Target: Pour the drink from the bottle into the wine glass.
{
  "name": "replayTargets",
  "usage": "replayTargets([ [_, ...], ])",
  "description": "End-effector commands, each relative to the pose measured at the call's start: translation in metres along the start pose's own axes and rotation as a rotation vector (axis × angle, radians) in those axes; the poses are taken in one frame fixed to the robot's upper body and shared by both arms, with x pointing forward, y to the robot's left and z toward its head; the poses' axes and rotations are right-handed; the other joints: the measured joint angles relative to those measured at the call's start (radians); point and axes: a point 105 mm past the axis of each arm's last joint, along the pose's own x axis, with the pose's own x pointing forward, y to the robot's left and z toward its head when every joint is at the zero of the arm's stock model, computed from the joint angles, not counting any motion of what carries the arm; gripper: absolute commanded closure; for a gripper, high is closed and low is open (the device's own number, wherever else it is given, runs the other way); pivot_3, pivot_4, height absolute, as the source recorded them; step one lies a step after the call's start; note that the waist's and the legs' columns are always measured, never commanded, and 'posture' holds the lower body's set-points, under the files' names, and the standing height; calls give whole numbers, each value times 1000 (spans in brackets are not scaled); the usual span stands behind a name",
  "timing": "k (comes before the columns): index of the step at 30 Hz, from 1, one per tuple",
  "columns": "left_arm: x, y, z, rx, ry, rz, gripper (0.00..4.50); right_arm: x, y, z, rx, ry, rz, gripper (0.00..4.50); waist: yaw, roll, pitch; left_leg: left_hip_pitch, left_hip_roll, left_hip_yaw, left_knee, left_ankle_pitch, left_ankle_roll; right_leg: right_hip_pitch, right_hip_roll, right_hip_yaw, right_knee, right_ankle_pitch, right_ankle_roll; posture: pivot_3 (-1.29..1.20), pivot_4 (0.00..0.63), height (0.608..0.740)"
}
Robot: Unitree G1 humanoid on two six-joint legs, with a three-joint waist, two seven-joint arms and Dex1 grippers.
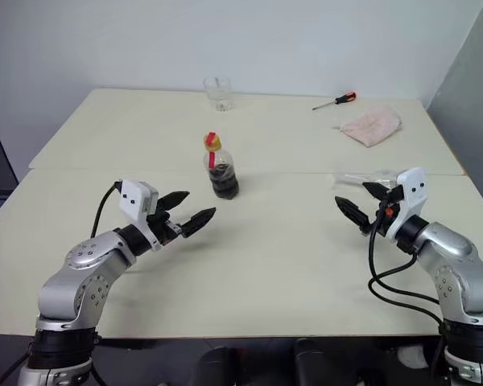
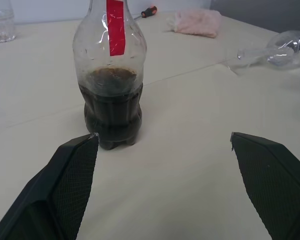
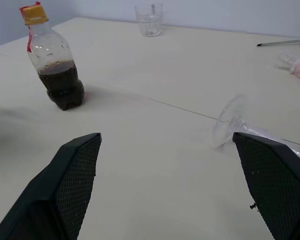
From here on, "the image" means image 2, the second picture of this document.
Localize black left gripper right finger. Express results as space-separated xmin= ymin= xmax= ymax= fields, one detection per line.
xmin=229 ymin=131 xmax=300 ymax=240

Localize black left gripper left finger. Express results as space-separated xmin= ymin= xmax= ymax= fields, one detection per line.
xmin=0 ymin=132 xmax=100 ymax=240

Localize clear cola bottle red label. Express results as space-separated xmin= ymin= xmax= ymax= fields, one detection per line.
xmin=72 ymin=0 xmax=148 ymax=151

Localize clear empty plastic bottle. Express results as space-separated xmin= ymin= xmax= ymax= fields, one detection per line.
xmin=236 ymin=29 xmax=300 ymax=68

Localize clear plastic bottle upright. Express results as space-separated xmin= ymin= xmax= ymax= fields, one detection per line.
xmin=0 ymin=0 xmax=17 ymax=44

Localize pink fluffy cloth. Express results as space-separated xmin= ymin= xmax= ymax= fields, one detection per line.
xmin=164 ymin=8 xmax=223 ymax=39

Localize orange black handled screwdriver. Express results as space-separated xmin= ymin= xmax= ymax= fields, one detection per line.
xmin=133 ymin=5 xmax=158 ymax=19

